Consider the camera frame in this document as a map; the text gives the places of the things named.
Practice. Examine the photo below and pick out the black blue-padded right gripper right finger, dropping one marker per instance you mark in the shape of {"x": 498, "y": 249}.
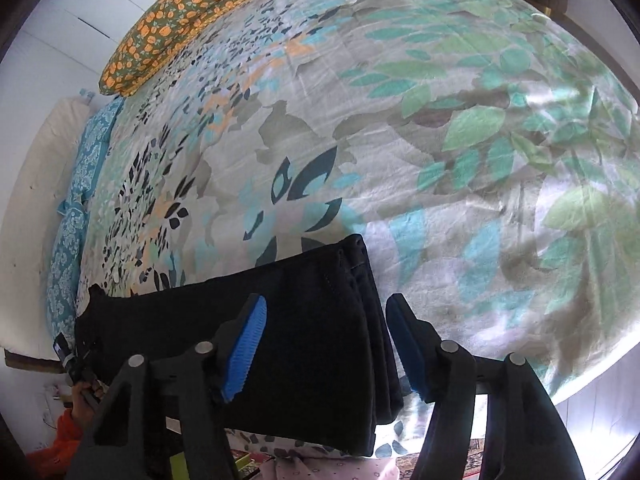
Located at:
{"x": 525, "y": 437}

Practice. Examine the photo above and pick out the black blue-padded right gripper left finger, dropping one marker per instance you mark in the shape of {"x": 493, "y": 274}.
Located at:
{"x": 128, "y": 436}

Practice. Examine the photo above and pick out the person's left hand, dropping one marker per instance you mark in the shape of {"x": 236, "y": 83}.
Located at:
{"x": 82, "y": 411}

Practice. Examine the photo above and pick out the teal patterned pillow near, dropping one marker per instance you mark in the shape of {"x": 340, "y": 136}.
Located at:
{"x": 64, "y": 273}

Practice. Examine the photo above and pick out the teal patterned pillow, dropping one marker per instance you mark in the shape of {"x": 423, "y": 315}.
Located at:
{"x": 64, "y": 273}
{"x": 92, "y": 151}

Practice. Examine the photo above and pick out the cream padded headboard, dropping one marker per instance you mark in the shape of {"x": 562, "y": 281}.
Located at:
{"x": 29, "y": 226}

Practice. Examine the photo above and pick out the teal patterned pillow far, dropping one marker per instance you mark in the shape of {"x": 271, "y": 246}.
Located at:
{"x": 92, "y": 151}

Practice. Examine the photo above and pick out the floral leaf-print bed sheet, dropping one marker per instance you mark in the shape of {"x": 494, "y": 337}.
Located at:
{"x": 470, "y": 155}

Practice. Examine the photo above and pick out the orange floral folded quilt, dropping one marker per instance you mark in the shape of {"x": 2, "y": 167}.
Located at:
{"x": 155, "y": 39}

